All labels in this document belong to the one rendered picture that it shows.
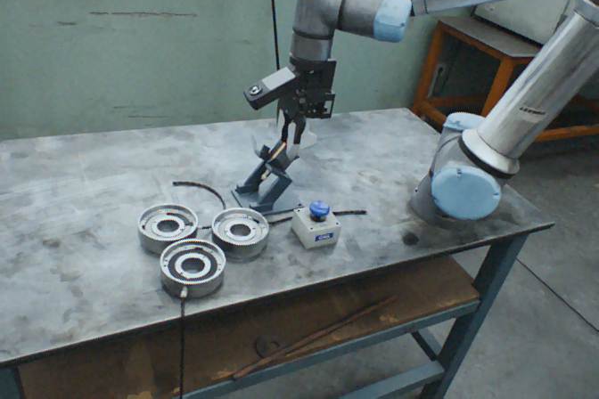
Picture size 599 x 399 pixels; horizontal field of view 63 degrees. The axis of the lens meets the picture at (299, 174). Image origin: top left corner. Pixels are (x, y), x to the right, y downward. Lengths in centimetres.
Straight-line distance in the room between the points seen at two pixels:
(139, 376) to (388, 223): 58
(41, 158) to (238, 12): 152
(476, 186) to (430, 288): 50
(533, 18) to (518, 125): 205
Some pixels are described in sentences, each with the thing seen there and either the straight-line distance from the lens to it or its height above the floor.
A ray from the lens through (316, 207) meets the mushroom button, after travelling 93.
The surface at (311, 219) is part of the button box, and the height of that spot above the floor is 84.
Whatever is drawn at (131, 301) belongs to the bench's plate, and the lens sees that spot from 84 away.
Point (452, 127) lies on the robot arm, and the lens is 103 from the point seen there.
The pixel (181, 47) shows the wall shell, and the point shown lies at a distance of 247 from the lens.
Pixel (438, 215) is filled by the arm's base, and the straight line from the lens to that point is 110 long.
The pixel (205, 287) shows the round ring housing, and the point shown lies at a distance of 82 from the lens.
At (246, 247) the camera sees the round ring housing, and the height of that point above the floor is 83.
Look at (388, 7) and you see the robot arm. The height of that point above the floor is 124.
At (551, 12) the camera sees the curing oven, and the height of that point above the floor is 96.
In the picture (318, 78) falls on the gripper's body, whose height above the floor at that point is 108.
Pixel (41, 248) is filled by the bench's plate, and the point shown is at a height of 80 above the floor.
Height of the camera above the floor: 142
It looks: 32 degrees down
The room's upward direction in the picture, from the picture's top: 10 degrees clockwise
